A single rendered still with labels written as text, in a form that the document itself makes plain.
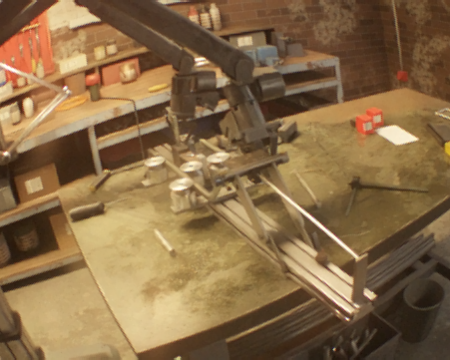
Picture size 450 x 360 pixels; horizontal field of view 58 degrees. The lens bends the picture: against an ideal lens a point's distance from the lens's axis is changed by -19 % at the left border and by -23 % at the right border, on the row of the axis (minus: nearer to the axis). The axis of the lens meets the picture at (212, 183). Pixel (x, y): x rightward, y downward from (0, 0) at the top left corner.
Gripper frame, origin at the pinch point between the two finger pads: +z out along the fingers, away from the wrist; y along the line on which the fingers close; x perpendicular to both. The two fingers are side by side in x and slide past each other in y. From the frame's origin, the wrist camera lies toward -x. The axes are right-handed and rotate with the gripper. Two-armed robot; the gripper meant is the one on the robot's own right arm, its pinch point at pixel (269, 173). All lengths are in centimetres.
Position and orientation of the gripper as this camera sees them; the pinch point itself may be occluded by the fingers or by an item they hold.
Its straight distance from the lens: 100.1
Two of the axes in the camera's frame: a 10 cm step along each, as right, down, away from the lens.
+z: 3.4, 9.4, -0.5
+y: -8.9, 3.0, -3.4
